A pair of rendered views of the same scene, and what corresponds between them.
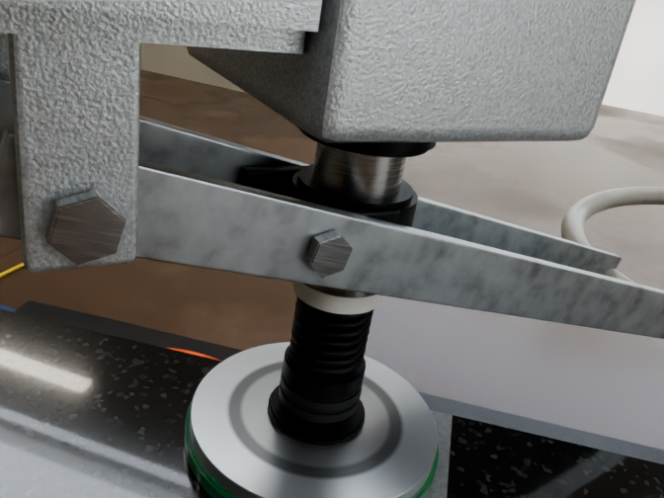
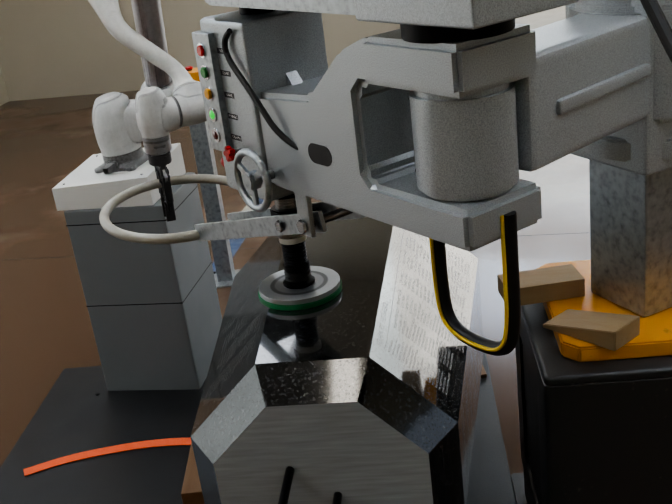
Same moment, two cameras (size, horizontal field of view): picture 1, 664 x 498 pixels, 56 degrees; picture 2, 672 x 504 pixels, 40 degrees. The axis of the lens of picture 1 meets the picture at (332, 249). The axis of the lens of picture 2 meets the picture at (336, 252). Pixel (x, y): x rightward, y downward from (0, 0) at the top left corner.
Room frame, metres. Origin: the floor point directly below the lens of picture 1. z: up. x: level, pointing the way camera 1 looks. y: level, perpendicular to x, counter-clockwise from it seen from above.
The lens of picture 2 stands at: (0.37, 2.17, 1.84)
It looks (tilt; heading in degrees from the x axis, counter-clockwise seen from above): 22 degrees down; 269
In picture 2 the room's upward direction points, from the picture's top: 7 degrees counter-clockwise
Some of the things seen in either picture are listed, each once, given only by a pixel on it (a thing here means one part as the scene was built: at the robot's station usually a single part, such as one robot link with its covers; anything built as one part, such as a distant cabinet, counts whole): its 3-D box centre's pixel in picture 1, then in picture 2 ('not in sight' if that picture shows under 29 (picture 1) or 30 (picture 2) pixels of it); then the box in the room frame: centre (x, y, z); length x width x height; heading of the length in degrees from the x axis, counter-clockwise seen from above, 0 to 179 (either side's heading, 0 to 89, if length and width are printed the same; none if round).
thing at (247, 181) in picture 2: not in sight; (265, 176); (0.47, 0.16, 1.22); 0.15 x 0.10 x 0.15; 123
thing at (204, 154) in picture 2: not in sight; (208, 179); (0.87, -2.15, 0.54); 0.20 x 0.20 x 1.09; 83
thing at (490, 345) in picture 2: not in sight; (473, 278); (0.08, 0.55, 1.08); 0.23 x 0.03 x 0.32; 123
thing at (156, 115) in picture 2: not in sight; (155, 111); (0.84, -0.77, 1.21); 0.13 x 0.11 x 0.16; 28
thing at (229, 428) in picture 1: (314, 417); (299, 284); (0.43, -0.01, 0.87); 0.21 x 0.21 x 0.01
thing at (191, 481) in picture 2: not in sight; (207, 478); (0.83, -0.35, 0.07); 0.30 x 0.12 x 0.12; 88
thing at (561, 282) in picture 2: not in sight; (540, 285); (-0.18, 0.05, 0.81); 0.20 x 0.10 x 0.05; 1
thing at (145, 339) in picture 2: not in sight; (151, 282); (1.07, -1.29, 0.40); 0.50 x 0.50 x 0.80; 77
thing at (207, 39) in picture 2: not in sight; (214, 92); (0.57, -0.01, 1.40); 0.08 x 0.03 x 0.28; 123
